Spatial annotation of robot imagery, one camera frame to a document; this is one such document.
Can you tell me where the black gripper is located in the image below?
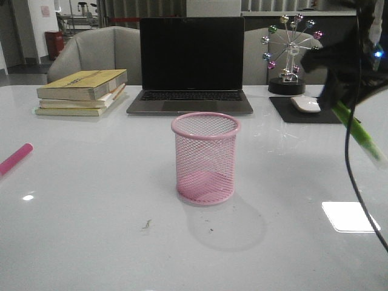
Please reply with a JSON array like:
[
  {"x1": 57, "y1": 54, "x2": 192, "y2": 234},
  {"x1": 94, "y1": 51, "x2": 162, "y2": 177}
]
[{"x1": 301, "y1": 1, "x2": 387, "y2": 110}]

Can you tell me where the green highlighter pen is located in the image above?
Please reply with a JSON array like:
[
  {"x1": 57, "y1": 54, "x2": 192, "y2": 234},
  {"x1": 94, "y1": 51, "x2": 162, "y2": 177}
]
[{"x1": 332, "y1": 101, "x2": 387, "y2": 169}]

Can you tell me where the pink highlighter pen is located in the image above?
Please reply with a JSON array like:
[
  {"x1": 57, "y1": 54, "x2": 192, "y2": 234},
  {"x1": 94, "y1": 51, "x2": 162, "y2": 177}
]
[{"x1": 1, "y1": 143, "x2": 33, "y2": 176}]

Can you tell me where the pink mesh pen holder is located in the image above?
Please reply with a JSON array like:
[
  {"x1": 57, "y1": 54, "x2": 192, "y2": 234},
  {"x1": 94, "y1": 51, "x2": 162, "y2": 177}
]
[{"x1": 171, "y1": 112, "x2": 241, "y2": 205}]

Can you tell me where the white computer mouse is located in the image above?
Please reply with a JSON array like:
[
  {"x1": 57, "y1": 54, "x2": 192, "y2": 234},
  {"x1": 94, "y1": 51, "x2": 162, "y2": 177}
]
[{"x1": 290, "y1": 95, "x2": 321, "y2": 113}]

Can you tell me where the black mouse pad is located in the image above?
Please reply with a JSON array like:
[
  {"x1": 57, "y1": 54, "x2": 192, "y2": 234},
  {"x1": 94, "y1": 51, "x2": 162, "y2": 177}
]
[{"x1": 269, "y1": 96, "x2": 342, "y2": 124}]

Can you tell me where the ferris wheel desk toy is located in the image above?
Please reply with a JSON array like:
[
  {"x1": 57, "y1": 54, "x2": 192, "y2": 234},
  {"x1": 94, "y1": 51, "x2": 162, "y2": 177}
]
[{"x1": 261, "y1": 13, "x2": 324, "y2": 96}]

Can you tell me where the grey right armchair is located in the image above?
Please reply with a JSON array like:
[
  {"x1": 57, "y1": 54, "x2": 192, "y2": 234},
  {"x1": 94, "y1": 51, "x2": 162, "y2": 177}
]
[{"x1": 242, "y1": 27, "x2": 327, "y2": 85}]

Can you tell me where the grey armchair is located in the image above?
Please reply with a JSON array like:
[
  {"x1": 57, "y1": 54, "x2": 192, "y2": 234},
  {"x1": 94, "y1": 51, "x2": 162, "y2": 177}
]
[
  {"x1": 47, "y1": 26, "x2": 142, "y2": 85},
  {"x1": 242, "y1": 27, "x2": 327, "y2": 85}
]

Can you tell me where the grey open laptop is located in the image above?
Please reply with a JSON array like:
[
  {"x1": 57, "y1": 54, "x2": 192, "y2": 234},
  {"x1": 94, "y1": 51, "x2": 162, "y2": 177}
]
[{"x1": 127, "y1": 16, "x2": 253, "y2": 115}]

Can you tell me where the grey left armchair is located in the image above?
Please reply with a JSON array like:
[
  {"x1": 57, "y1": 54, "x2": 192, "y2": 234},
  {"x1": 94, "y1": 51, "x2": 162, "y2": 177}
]
[{"x1": 47, "y1": 26, "x2": 142, "y2": 85}]

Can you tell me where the middle white book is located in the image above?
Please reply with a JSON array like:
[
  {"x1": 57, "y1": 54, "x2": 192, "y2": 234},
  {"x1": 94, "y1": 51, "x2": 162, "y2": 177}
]
[{"x1": 39, "y1": 84, "x2": 125, "y2": 109}]

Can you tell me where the yellow top book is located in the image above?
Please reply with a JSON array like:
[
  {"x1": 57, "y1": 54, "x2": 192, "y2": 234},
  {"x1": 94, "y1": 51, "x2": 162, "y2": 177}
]
[{"x1": 36, "y1": 69, "x2": 128, "y2": 101}]

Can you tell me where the bottom pale book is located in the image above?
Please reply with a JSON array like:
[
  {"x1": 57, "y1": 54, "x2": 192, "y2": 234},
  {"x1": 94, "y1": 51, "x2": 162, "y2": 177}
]
[{"x1": 33, "y1": 94, "x2": 128, "y2": 116}]

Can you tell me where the red bin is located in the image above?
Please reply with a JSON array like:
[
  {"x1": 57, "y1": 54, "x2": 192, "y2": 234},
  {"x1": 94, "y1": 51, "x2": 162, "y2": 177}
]
[{"x1": 44, "y1": 31, "x2": 64, "y2": 61}]

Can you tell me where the black cable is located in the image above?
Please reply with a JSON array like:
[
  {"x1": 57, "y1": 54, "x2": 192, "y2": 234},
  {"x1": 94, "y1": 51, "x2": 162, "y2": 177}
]
[{"x1": 344, "y1": 5, "x2": 388, "y2": 254}]

